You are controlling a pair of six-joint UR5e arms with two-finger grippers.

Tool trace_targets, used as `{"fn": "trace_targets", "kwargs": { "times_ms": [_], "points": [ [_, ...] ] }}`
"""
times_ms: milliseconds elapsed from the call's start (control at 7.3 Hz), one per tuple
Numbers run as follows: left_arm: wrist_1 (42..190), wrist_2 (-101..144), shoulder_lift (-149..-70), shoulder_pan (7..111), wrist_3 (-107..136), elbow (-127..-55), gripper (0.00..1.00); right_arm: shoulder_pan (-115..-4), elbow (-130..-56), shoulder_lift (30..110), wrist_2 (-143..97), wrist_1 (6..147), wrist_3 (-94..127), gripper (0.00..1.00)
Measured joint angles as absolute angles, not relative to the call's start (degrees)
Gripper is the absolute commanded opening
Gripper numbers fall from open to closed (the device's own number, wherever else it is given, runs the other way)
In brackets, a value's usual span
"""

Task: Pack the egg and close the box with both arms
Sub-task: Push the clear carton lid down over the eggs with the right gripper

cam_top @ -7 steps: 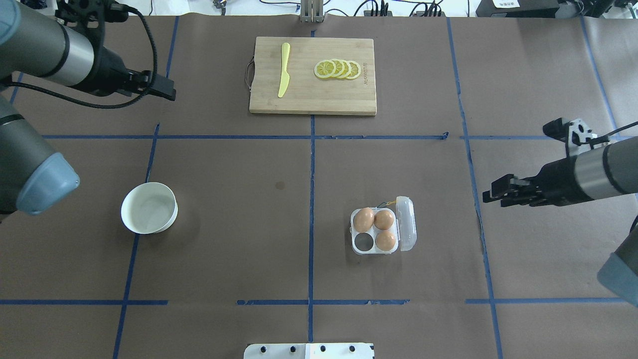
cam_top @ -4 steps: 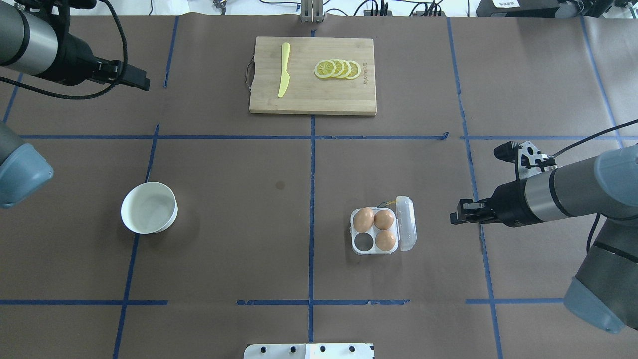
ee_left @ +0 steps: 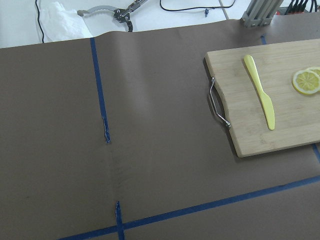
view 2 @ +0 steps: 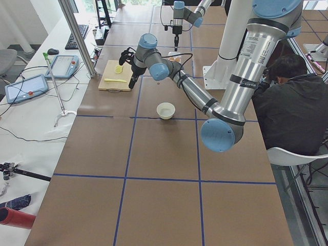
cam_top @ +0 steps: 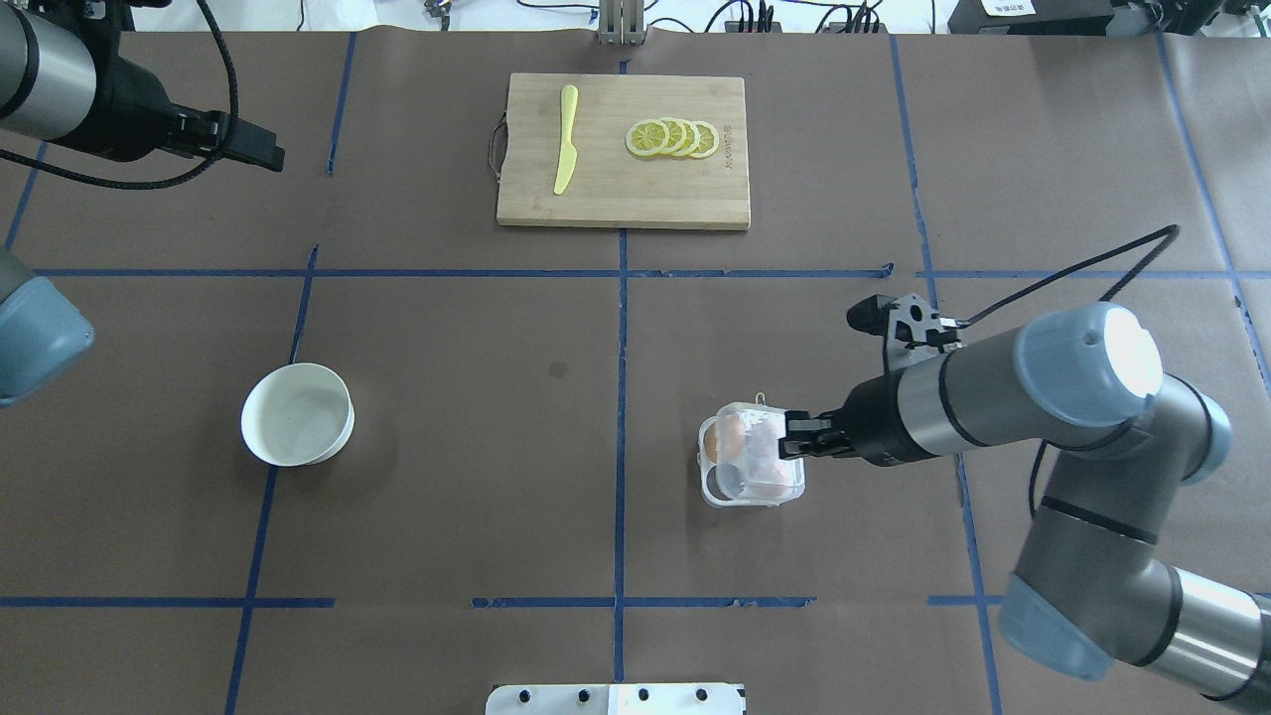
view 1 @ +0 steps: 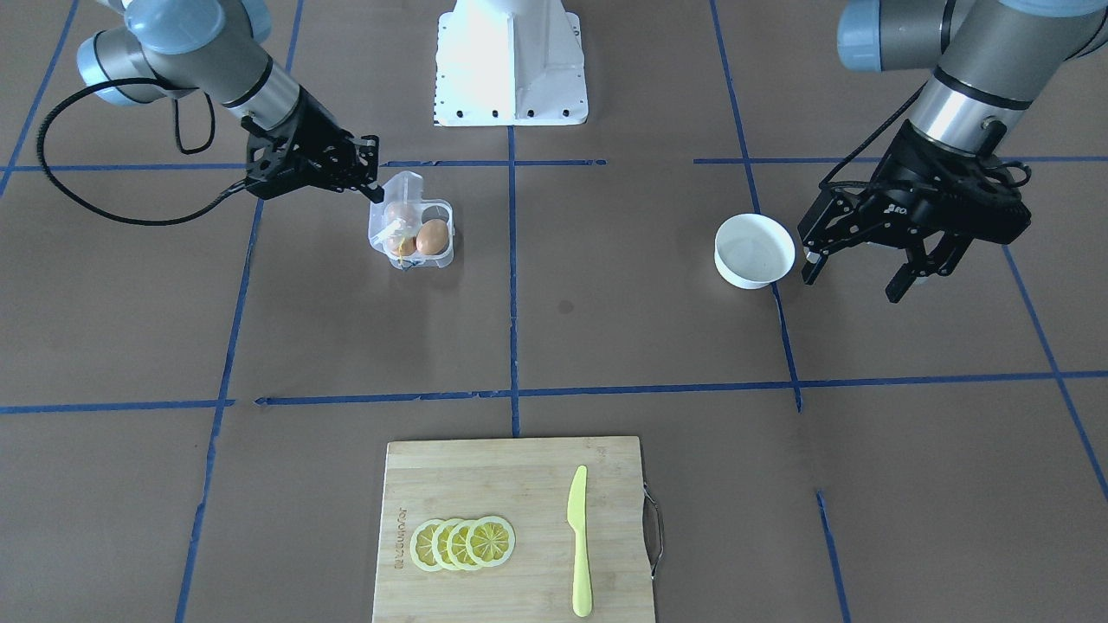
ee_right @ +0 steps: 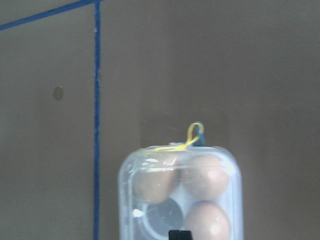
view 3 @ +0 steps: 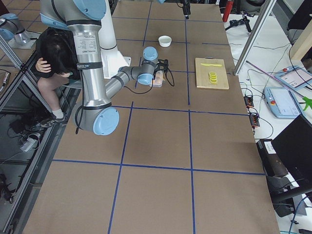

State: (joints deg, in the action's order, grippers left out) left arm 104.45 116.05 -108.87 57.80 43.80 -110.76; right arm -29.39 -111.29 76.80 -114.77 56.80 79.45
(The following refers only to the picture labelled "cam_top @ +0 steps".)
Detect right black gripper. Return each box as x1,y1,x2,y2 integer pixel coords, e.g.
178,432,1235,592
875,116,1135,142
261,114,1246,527
777,378,910,467

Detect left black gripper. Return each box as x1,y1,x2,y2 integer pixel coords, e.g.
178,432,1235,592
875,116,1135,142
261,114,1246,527
99,56,285,173

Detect brown egg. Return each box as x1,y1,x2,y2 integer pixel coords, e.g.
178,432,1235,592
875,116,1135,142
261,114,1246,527
738,469,805,502

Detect clear plastic egg box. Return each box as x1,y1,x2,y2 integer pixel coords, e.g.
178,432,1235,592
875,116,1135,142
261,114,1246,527
697,403,806,508

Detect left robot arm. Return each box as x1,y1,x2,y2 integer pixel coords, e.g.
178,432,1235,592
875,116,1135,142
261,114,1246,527
1,1,285,406

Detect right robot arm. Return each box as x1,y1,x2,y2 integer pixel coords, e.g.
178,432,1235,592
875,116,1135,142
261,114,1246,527
777,293,1268,714

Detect egg in box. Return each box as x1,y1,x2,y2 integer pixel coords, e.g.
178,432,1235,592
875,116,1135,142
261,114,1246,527
710,411,746,465

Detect white ceramic bowl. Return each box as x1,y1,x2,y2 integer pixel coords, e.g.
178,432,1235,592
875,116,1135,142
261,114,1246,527
239,362,355,469

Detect wooden cutting board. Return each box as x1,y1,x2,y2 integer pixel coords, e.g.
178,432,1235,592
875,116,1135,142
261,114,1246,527
496,72,751,231

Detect yellow plastic knife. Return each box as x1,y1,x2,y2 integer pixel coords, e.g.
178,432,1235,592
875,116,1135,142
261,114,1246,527
553,84,580,196

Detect lemon slices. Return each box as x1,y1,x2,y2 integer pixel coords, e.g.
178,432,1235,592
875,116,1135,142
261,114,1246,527
624,116,723,160

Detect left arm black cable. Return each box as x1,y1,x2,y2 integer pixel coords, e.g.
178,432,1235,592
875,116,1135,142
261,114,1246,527
0,0,241,190

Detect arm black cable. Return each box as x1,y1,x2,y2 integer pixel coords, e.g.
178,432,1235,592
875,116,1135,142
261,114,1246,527
958,224,1183,329
0,0,241,190

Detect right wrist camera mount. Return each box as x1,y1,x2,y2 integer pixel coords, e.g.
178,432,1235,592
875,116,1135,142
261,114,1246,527
845,293,963,373

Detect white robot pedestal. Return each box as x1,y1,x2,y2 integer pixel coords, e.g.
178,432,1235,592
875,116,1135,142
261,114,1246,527
486,682,749,714

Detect aluminium frame post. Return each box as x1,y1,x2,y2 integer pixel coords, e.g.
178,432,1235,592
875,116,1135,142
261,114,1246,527
597,0,647,47

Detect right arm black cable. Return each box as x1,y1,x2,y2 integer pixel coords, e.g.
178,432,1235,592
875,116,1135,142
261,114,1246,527
958,224,1183,329

